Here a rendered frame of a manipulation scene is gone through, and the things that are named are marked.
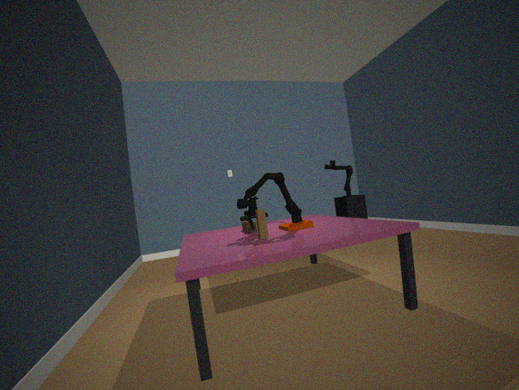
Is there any short wooden post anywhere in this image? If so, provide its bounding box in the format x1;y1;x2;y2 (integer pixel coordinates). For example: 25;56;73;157
255;209;269;240

